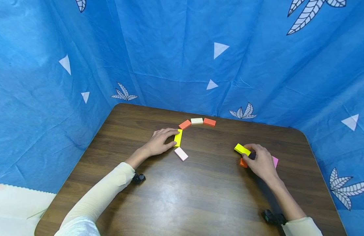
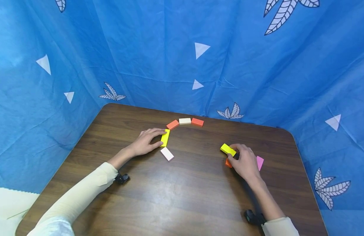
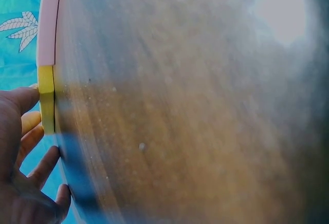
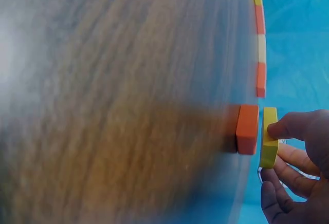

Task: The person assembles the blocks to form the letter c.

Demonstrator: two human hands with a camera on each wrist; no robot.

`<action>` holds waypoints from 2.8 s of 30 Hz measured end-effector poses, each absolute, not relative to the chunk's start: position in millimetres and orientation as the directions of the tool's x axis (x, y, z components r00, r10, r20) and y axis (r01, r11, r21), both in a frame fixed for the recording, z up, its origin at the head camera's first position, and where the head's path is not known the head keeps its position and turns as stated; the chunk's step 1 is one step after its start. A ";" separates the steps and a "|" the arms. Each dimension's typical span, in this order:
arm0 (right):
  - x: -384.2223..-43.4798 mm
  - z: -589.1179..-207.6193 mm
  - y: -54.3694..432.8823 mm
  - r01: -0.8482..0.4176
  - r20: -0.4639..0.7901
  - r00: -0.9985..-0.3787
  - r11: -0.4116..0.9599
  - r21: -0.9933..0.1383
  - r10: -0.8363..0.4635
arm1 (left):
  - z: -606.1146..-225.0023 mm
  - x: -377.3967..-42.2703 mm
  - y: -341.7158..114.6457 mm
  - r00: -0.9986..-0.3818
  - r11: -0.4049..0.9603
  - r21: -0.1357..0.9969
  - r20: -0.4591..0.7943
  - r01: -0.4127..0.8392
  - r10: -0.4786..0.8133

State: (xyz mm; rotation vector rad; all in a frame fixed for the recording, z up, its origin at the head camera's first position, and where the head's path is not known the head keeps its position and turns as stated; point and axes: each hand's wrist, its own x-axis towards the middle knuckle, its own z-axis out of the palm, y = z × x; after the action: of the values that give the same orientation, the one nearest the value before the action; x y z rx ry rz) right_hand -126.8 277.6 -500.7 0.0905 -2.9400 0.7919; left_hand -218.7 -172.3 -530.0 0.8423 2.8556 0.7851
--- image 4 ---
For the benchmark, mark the person's right hand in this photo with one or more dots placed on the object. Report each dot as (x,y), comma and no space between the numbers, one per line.
(313,157)

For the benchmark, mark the person's right thumb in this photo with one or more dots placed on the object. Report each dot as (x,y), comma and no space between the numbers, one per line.
(288,126)

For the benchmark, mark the orange wooden block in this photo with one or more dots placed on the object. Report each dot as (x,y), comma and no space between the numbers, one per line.
(260,19)
(247,129)
(261,80)

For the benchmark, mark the cream wooden block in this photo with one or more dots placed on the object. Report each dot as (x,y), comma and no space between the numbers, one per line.
(262,49)

